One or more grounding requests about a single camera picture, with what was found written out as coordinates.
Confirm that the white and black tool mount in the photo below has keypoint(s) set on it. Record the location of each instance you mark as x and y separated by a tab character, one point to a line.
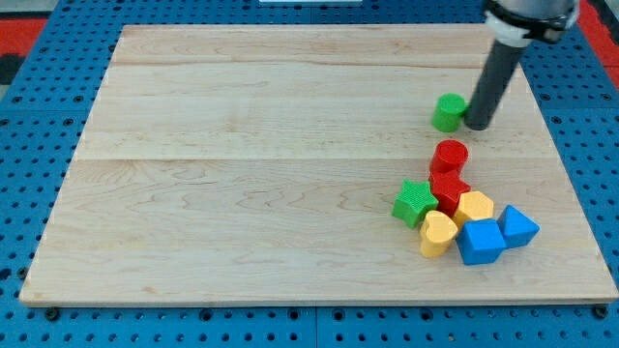
520	22

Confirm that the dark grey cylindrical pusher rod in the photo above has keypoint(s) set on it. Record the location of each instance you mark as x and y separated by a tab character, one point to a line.
492	84

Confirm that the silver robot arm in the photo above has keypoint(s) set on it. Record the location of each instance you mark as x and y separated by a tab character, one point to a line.
515	24

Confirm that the green cylinder block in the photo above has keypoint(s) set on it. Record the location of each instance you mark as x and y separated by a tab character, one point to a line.
448	112

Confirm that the red cylinder block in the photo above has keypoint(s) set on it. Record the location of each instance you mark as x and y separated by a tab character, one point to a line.
449	155

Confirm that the red star block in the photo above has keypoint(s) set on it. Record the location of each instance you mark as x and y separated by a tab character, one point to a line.
447	187

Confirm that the yellow pentagon block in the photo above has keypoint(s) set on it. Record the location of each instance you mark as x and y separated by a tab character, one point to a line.
473	205

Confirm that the green star block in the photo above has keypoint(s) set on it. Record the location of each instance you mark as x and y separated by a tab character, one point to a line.
413	202

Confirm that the blue triangle block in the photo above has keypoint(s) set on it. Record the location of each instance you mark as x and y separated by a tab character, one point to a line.
517	229

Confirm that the blue cube block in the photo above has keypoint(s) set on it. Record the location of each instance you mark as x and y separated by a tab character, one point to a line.
480	242

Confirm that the yellow heart block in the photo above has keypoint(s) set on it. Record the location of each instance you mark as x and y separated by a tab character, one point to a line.
437	234

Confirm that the light wooden board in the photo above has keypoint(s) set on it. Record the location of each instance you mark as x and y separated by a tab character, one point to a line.
258	165

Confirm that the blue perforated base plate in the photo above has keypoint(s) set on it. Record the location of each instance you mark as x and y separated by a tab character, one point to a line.
63	48

